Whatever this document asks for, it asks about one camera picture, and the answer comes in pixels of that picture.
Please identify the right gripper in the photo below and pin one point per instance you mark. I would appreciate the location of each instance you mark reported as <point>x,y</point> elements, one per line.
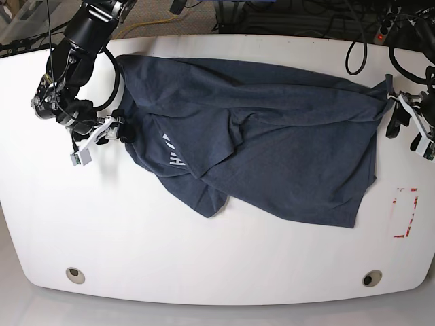
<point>108,128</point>

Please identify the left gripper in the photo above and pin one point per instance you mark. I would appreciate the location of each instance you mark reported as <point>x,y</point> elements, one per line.
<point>406,106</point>

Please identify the dark blue T-shirt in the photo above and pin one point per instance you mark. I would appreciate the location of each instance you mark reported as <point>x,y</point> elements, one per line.
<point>297,144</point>

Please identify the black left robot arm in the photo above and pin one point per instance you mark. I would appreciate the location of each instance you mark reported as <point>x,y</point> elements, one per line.
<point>410,24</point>

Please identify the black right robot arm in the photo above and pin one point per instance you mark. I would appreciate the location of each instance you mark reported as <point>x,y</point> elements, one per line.
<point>70,66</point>

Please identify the black power strip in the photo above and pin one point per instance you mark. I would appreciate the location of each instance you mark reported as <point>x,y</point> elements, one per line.
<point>387,22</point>

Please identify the red tape rectangle marking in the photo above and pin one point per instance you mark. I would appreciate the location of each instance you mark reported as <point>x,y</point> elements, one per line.
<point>403,212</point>

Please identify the left table grommet hole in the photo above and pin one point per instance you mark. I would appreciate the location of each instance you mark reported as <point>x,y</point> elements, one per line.
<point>75,275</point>

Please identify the table grommet hole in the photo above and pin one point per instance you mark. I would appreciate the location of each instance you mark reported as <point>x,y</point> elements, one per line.
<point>75,275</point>
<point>372,278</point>

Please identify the right table grommet hole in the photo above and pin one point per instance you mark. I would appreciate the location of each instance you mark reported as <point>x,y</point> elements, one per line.
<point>372,278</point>

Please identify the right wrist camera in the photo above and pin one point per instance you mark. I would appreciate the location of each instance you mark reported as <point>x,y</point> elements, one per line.
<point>81,157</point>

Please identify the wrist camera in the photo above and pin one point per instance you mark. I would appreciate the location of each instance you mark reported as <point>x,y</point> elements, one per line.
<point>81,157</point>
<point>425,148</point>

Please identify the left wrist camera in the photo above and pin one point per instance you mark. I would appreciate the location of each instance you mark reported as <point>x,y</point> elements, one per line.
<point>425,148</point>

